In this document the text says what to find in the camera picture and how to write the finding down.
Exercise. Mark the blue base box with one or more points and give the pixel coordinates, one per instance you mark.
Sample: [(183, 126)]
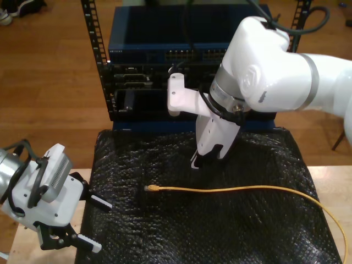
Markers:
[(151, 126)]

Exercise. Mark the black bubble wrap mat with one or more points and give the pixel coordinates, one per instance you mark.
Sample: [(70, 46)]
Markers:
[(220, 225)]

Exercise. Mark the black rack tray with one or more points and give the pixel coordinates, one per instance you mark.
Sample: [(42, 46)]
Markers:
[(143, 116)]

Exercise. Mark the black rack server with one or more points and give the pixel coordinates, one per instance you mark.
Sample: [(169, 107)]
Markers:
[(132, 78)]

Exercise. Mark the wooden chair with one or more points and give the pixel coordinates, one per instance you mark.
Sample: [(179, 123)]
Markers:
[(338, 141)]

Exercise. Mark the small blue object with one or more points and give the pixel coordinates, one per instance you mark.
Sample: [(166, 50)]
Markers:
[(342, 4)]

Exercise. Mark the white sneaker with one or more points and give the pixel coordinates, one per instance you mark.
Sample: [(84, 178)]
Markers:
[(5, 17)]

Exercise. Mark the dark sneaker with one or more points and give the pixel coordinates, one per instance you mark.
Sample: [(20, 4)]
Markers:
[(27, 6)]

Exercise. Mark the blue network switch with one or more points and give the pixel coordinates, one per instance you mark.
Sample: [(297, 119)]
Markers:
[(151, 27)]

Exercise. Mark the black perforated rack post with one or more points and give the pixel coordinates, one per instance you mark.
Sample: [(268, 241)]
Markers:
[(301, 13), (93, 27)]

